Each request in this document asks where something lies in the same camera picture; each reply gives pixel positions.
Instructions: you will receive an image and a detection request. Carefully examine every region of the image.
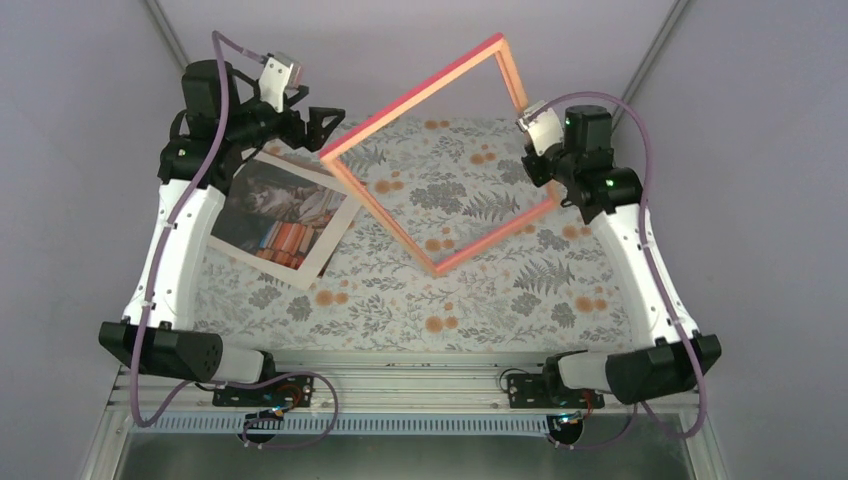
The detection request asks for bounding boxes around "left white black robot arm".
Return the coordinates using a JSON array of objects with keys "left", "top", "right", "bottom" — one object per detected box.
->
[{"left": 98, "top": 54, "right": 345, "bottom": 405}]

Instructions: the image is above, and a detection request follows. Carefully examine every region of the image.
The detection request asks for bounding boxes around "orange pink wooden frame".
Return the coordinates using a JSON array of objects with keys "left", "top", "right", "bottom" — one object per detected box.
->
[{"left": 319, "top": 33, "right": 564, "bottom": 278}]

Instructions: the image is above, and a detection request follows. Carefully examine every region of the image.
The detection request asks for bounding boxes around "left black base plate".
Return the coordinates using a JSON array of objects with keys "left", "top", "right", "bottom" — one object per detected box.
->
[{"left": 212, "top": 375, "right": 314, "bottom": 410}]

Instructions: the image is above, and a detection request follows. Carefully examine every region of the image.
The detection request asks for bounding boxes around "aluminium rail base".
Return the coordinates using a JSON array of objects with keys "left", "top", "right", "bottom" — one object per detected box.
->
[{"left": 82, "top": 352, "right": 727, "bottom": 479}]

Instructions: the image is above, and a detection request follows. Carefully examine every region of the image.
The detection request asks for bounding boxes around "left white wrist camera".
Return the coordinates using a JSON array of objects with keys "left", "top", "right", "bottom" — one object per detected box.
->
[{"left": 258, "top": 52, "right": 302, "bottom": 113}]

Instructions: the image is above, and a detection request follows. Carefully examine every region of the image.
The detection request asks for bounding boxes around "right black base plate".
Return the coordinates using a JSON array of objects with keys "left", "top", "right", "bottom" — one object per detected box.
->
[{"left": 504, "top": 372, "right": 605, "bottom": 410}]

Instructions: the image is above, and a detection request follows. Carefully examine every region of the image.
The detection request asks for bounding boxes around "cat and books photo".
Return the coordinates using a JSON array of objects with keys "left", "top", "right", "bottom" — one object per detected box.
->
[{"left": 208, "top": 151, "right": 361, "bottom": 290}]

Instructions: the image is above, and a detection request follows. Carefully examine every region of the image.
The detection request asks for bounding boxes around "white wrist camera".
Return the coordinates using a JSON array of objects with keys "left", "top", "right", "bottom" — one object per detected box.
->
[
  {"left": 516, "top": 101, "right": 564, "bottom": 156},
  {"left": 258, "top": 52, "right": 302, "bottom": 113}
]

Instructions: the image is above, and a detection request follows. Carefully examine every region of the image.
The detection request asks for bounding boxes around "floral patterned table mat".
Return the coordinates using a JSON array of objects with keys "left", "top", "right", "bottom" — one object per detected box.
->
[{"left": 192, "top": 117, "right": 634, "bottom": 354}]

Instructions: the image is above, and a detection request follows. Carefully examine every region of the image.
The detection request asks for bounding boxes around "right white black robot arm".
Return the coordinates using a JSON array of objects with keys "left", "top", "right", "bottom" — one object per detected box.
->
[{"left": 517, "top": 102, "right": 722, "bottom": 407}]

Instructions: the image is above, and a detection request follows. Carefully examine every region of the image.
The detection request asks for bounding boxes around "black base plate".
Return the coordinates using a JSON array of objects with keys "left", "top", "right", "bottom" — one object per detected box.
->
[
  {"left": 212, "top": 375, "right": 314, "bottom": 410},
  {"left": 504, "top": 372, "right": 605, "bottom": 410}
]

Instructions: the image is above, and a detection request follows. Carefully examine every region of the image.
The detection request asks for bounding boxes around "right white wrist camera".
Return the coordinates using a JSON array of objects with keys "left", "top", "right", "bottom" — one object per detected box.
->
[{"left": 516, "top": 101, "right": 564, "bottom": 156}]

